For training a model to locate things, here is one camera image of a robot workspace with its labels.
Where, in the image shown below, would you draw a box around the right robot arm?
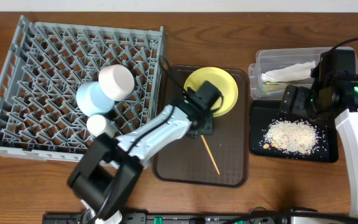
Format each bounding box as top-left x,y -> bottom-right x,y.
280,47 -> 358,218

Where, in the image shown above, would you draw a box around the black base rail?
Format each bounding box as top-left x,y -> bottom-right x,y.
42,210 -> 323,224

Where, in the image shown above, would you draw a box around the white plastic cup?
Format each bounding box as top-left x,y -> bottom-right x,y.
86,114 -> 116,138

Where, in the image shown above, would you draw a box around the light blue bowl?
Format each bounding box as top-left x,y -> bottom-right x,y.
76,82 -> 115,117

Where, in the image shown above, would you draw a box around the black waste tray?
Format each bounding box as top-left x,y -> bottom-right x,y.
250,100 -> 339,163

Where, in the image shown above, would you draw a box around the white napkin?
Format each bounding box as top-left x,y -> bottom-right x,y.
261,61 -> 316,83

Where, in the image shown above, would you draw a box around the clear plastic bin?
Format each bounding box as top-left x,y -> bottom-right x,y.
248,46 -> 358,101

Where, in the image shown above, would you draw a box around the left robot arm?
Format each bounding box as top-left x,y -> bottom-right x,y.
68,96 -> 215,223

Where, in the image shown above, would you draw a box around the cooked rice leftovers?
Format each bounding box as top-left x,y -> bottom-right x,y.
259,119 -> 326,156

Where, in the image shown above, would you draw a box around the wooden chopstick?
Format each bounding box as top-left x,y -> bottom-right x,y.
201,135 -> 220,175

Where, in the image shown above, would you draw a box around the brown serving tray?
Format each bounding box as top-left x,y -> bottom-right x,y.
152,68 -> 249,188

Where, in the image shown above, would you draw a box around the grey plastic dish rack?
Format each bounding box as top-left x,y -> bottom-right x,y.
0,17 -> 165,162

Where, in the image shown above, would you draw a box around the green snack wrapper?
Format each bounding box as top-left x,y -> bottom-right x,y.
262,82 -> 287,96

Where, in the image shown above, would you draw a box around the yellow plate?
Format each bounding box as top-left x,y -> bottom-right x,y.
184,67 -> 239,117

